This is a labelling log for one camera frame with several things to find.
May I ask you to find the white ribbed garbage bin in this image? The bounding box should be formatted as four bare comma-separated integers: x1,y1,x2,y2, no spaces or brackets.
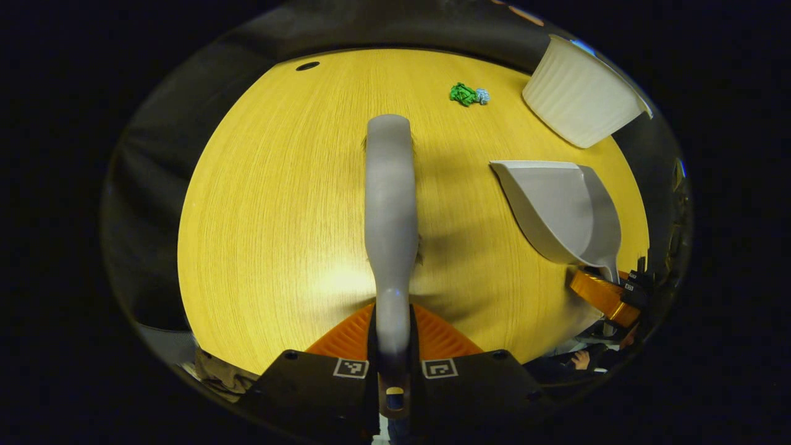
522,34,654,149

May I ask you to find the grey dustpan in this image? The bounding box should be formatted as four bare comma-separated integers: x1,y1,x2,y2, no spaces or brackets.
489,160,622,285

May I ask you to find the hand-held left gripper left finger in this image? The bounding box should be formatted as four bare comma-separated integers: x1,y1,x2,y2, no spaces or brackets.
238,303,381,443

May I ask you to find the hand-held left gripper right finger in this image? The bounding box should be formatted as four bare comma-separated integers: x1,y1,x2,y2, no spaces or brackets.
408,303,555,436

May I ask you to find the black backdrop cloth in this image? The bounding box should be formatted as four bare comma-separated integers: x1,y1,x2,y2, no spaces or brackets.
102,0,693,371

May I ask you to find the small grey broom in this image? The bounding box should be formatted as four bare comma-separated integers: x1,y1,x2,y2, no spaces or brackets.
362,114,422,421

